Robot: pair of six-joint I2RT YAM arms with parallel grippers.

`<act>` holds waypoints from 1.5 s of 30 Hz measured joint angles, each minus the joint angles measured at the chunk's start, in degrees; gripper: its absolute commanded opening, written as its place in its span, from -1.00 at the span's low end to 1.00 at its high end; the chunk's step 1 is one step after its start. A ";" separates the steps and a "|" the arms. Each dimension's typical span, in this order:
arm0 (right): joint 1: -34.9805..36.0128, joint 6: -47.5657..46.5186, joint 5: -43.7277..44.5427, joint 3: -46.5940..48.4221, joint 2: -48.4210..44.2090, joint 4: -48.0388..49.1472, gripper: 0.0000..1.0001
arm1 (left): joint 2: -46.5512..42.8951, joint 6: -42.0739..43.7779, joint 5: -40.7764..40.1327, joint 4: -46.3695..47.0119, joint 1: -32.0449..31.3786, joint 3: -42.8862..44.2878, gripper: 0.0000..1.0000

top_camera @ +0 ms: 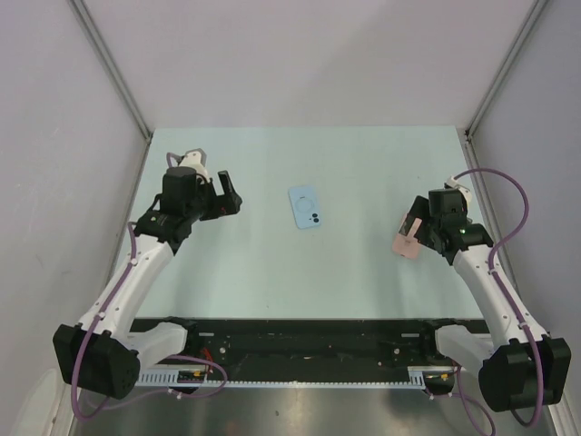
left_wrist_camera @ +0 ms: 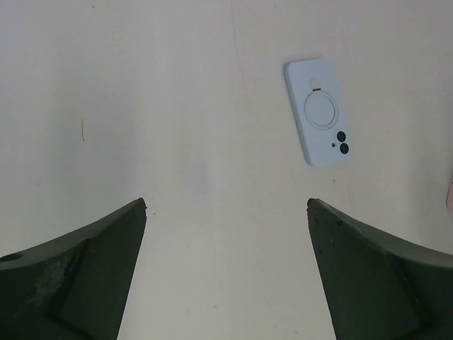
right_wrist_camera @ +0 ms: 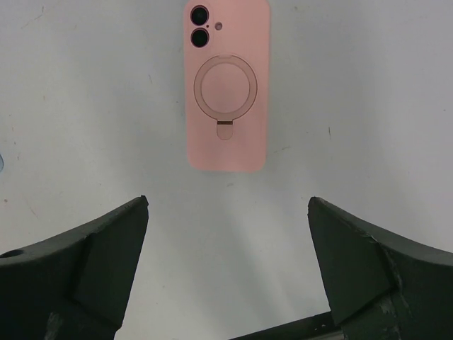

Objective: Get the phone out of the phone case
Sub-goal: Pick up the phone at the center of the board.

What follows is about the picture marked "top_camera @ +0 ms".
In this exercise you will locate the pink phone case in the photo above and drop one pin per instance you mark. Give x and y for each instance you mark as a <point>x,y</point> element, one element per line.
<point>407,247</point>

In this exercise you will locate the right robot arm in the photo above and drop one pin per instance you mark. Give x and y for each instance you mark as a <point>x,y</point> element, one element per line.
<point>522,364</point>

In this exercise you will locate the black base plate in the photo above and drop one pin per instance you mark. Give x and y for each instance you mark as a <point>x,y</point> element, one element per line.
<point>319,350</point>

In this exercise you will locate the white cable duct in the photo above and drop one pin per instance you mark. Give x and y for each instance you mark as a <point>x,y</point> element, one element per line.
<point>177,377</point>

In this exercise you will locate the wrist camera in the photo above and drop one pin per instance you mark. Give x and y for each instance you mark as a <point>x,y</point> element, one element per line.
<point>195,159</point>
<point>452,183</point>

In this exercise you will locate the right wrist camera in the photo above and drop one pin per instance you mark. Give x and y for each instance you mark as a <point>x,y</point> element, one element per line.
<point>452,183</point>

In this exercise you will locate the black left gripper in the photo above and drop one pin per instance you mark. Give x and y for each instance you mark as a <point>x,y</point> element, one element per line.
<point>221,204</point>

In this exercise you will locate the blue cased phone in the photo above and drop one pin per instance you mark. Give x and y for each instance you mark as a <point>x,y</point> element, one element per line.
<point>305,206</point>

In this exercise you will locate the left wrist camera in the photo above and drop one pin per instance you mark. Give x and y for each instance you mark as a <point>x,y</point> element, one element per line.
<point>195,159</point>

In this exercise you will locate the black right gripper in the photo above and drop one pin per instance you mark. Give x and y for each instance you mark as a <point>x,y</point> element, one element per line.
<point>421,208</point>

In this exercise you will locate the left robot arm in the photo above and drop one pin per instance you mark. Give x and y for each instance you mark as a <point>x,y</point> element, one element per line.
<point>98,353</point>

